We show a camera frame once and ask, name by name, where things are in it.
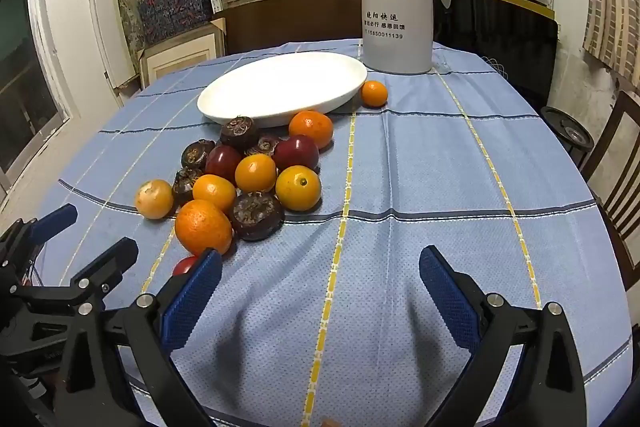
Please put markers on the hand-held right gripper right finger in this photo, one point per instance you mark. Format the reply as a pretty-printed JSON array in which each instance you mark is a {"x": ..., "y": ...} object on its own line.
[{"x": 447, "y": 302}]

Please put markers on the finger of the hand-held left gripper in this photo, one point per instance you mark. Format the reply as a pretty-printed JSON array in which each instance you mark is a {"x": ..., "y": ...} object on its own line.
[
  {"x": 107, "y": 264},
  {"x": 55, "y": 218}
]

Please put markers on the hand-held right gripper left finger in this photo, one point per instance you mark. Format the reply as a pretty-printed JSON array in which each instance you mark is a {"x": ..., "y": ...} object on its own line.
[{"x": 192, "y": 302}]

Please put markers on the small red tomato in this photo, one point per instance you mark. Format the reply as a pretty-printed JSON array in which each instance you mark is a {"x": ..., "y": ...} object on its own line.
[{"x": 184, "y": 266}]

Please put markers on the large orange tangerine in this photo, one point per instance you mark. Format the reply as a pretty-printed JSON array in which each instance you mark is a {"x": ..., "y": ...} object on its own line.
[{"x": 203, "y": 227}]

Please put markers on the pale yellow round fruit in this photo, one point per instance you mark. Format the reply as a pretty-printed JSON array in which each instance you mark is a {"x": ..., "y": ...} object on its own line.
[{"x": 154, "y": 198}]

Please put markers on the large dark water chestnut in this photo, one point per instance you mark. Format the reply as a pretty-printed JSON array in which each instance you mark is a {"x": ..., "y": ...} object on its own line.
[{"x": 256, "y": 215}]

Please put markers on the small orange kumquat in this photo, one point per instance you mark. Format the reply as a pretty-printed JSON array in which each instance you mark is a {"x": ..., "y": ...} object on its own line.
[
  {"x": 374, "y": 94},
  {"x": 214, "y": 192},
  {"x": 255, "y": 173}
]

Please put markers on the dark red plum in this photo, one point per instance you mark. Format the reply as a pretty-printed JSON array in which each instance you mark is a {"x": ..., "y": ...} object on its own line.
[
  {"x": 296, "y": 153},
  {"x": 223, "y": 163}
]

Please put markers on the white oval plate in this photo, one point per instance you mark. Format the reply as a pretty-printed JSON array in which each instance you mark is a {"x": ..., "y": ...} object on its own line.
[{"x": 280, "y": 82}]

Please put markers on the blue checked tablecloth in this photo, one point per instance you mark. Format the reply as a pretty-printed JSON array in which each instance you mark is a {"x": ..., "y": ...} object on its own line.
[{"x": 425, "y": 157}]

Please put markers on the cream framed panel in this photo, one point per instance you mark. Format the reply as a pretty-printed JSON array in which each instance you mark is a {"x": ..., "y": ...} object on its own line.
[{"x": 175, "y": 57}]

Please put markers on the round black stand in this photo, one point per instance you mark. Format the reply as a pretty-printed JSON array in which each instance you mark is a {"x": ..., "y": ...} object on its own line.
[{"x": 567, "y": 129}]

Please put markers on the medium orange tangerine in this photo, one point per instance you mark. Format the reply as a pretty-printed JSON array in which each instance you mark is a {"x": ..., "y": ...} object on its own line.
[{"x": 311, "y": 128}]

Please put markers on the dark wooden chair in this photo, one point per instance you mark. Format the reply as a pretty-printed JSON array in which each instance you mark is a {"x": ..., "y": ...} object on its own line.
[{"x": 617, "y": 167}]

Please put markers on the marble pattern slab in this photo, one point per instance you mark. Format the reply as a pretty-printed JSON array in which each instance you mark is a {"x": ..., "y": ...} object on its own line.
[{"x": 125, "y": 2}]

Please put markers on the black flat panel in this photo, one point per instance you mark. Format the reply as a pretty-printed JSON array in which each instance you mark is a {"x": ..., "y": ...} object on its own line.
[{"x": 500, "y": 32}]

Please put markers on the dark brown board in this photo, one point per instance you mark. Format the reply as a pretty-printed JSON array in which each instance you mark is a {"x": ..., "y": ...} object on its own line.
[{"x": 290, "y": 22}]

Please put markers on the brick patterned sheet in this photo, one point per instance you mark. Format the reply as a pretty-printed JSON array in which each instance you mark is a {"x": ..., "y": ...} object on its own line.
[{"x": 612, "y": 7}]

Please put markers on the window with white frame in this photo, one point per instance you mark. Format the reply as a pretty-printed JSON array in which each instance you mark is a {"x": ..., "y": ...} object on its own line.
[{"x": 25, "y": 82}]

